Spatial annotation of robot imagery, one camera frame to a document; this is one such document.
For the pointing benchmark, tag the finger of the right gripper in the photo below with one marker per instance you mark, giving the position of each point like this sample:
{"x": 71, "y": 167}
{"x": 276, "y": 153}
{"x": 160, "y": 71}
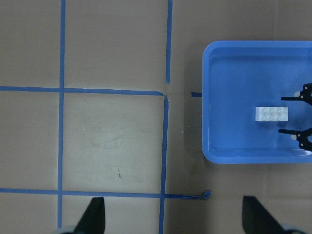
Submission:
{"x": 302, "y": 137}
{"x": 304, "y": 95}

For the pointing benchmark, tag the white block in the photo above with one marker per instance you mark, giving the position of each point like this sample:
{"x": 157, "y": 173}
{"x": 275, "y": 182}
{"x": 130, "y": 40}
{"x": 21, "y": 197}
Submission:
{"x": 263, "y": 114}
{"x": 279, "y": 113}

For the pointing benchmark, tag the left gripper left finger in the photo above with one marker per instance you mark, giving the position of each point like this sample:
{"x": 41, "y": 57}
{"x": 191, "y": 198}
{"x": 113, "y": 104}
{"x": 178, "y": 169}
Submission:
{"x": 92, "y": 221}

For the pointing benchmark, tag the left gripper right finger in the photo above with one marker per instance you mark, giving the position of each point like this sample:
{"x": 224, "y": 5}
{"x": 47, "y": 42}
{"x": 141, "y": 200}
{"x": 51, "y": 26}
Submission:
{"x": 257, "y": 220}

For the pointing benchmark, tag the blue plastic tray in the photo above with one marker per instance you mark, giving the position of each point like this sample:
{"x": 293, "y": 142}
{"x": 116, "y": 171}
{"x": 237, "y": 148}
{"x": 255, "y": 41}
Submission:
{"x": 237, "y": 77}

